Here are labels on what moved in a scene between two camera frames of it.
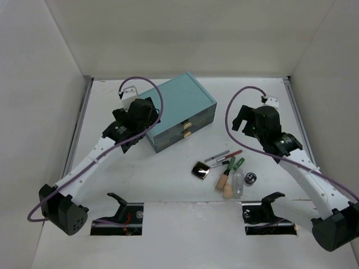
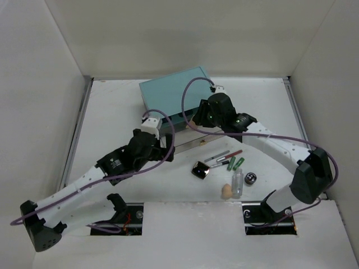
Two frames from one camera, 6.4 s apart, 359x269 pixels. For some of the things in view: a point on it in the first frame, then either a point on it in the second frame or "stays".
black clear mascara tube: [220, 163] stays
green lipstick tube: [239, 164] stays
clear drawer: [184, 133] to [198, 142]
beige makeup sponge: [228, 191] stays
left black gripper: [151, 112] to [164, 147]
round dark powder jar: [250, 178] stays
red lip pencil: [231, 154] stays
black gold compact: [200, 170] stays
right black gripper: [245, 114] to [200, 117]
